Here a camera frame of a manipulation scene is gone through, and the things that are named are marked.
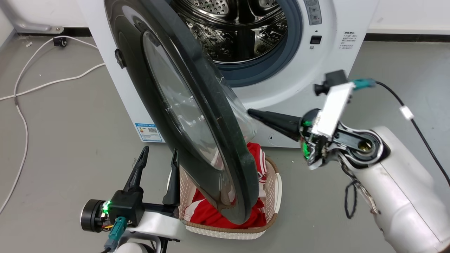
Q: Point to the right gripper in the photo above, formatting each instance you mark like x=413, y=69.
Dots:
x=314, y=151

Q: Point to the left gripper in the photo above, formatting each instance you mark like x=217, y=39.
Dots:
x=124, y=208

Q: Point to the dark round washing machine door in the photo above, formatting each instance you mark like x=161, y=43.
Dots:
x=197, y=105

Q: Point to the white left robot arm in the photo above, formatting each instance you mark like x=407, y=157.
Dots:
x=158, y=226

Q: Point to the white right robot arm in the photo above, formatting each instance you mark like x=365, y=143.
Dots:
x=397, y=189

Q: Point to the white front-load washing machine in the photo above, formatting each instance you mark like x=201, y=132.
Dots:
x=291, y=88

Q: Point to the grey-blue rubber door gasket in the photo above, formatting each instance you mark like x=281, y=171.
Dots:
x=277, y=56

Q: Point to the blue energy label sticker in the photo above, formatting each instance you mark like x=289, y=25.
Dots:
x=149, y=132

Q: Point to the red and white garment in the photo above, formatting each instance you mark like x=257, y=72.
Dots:
x=211, y=214

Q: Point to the beige woven laundry basket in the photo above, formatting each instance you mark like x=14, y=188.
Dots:
x=272, y=196

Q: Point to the perforated steel washer drum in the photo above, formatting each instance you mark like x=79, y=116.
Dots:
x=239, y=31

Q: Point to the white text label sticker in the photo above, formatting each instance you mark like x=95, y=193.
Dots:
x=347, y=40

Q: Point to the grey instruction label sticker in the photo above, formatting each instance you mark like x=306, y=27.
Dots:
x=313, y=11

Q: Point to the grey metal floor base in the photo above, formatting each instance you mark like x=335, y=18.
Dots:
x=35, y=24

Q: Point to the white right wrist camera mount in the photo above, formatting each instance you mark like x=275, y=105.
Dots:
x=334, y=105

